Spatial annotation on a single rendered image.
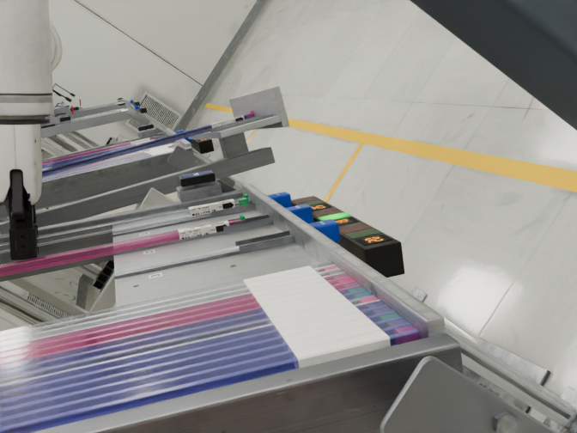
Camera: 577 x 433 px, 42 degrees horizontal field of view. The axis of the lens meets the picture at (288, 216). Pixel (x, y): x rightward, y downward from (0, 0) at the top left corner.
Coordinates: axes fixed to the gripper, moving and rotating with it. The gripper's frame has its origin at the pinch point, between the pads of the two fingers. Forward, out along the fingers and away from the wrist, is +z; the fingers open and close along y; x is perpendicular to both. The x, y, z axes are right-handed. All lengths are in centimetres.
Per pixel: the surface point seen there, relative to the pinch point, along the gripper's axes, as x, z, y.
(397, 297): 29, -6, 53
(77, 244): 6.2, 2.2, -8.0
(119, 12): 28, -96, -749
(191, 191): 22.2, -4.9, -8.0
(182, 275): 17.4, -1.5, 27.1
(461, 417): 29, -2, 64
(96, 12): 4, -96, -749
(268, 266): 25.2, -2.7, 30.5
